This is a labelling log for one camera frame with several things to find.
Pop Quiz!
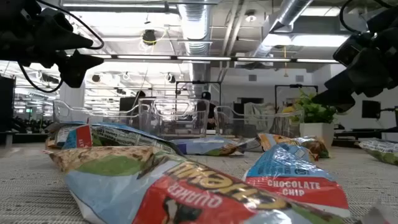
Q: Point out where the bright ceiling light panel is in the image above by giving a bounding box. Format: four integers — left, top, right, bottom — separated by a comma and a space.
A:
264, 32, 351, 47

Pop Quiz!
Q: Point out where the black cabinet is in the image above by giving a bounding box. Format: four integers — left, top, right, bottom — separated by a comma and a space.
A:
0, 76, 16, 133

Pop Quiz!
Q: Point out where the blue chocolate chip granola bar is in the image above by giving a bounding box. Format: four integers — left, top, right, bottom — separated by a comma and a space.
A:
242, 143, 351, 218

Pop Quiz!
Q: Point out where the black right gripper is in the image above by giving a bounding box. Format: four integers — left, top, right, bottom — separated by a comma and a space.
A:
312, 6, 398, 113

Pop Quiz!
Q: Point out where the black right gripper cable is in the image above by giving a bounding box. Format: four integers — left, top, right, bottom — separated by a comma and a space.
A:
338, 0, 361, 35

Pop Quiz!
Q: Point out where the small green potted plant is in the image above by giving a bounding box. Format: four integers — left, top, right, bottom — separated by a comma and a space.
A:
294, 88, 338, 147

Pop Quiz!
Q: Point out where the red green Quaker Chewy bar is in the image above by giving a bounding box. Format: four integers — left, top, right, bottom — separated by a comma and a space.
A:
43, 145, 398, 224

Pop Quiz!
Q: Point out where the grey woven mat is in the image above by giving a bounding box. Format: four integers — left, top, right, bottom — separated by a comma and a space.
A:
0, 149, 398, 224

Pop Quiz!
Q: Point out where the black round ceiling device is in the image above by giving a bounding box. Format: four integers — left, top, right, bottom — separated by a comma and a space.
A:
142, 29, 157, 46

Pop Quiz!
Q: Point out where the orange green granola bar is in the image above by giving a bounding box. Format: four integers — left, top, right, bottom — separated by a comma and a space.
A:
257, 133, 330, 161

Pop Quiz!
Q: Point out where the black monitor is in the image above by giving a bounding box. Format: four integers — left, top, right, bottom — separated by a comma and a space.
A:
361, 100, 382, 119
119, 96, 141, 125

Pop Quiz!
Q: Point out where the long ceiling light strip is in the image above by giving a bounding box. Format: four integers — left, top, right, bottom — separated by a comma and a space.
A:
67, 54, 340, 63

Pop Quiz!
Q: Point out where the black metal frame stand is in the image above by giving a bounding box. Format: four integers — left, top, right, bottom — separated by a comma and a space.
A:
175, 80, 222, 103
274, 83, 319, 114

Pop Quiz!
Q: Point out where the silver round ventilation duct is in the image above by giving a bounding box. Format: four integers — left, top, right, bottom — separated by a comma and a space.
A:
177, 2, 215, 100
248, 0, 315, 60

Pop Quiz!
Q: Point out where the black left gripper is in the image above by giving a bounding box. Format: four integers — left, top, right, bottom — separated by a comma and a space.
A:
0, 0, 105, 88

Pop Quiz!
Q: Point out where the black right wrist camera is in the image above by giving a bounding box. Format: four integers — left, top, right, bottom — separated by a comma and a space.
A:
332, 34, 371, 68

